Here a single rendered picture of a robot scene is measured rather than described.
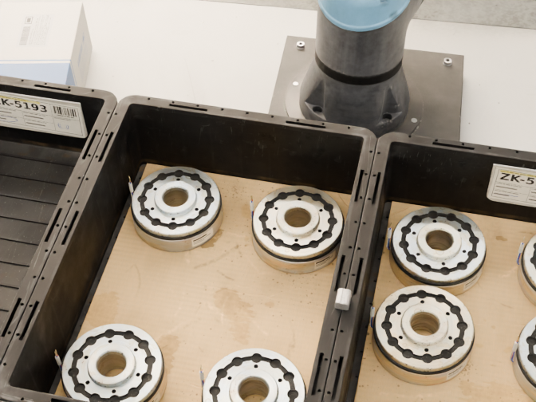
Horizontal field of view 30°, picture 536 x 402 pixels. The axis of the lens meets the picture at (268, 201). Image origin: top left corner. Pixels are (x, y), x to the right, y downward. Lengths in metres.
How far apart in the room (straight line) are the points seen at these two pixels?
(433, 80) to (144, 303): 0.57
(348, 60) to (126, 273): 0.39
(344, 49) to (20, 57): 0.47
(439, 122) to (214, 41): 0.39
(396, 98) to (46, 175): 0.46
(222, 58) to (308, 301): 0.56
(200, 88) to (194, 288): 0.47
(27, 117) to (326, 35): 0.38
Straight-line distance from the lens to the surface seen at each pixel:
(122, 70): 1.54
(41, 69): 1.43
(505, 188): 1.14
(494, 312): 1.10
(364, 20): 1.23
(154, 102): 1.16
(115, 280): 1.13
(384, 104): 1.34
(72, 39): 1.47
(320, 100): 1.35
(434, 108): 1.41
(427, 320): 1.06
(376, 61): 1.28
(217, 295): 1.10
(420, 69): 1.47
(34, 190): 1.23
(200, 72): 1.52
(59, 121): 1.22
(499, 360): 1.07
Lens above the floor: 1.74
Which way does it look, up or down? 51 degrees down
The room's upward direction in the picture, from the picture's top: 2 degrees counter-clockwise
